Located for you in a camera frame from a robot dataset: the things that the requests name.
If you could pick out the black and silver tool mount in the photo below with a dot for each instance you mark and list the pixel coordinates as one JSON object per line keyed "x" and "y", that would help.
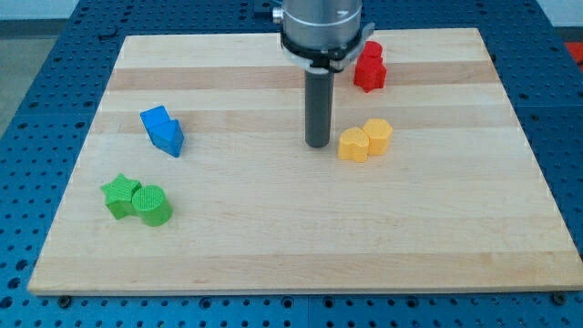
{"x": 325, "y": 61}

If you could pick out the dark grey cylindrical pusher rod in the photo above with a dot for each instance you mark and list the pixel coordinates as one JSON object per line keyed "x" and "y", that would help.
{"x": 318, "y": 108}

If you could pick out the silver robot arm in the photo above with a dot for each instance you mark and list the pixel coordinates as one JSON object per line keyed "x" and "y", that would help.
{"x": 322, "y": 37}

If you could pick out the yellow hexagon block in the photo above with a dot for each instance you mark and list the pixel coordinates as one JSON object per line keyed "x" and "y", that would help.
{"x": 379, "y": 132}

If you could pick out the red star block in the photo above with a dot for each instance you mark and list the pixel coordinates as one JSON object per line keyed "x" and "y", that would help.
{"x": 370, "y": 73}

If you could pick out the red cylinder block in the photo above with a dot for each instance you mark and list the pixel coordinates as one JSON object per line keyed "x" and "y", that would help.
{"x": 372, "y": 51}

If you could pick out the yellow heart block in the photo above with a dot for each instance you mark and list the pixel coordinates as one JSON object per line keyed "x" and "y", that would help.
{"x": 353, "y": 145}

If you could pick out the blue triangle block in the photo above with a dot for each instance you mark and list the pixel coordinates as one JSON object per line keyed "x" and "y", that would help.
{"x": 168, "y": 137}

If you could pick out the blue cube block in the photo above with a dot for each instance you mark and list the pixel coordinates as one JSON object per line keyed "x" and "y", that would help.
{"x": 154, "y": 117}

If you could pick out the wooden board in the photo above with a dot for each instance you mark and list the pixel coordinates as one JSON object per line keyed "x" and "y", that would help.
{"x": 458, "y": 202}

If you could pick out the green cylinder block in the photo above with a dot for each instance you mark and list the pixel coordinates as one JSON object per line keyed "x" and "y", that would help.
{"x": 151, "y": 205}

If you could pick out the green star block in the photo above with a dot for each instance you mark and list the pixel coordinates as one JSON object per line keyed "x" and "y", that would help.
{"x": 119, "y": 194}

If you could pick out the blue perforated table plate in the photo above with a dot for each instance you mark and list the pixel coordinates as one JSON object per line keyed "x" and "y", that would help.
{"x": 42, "y": 142}

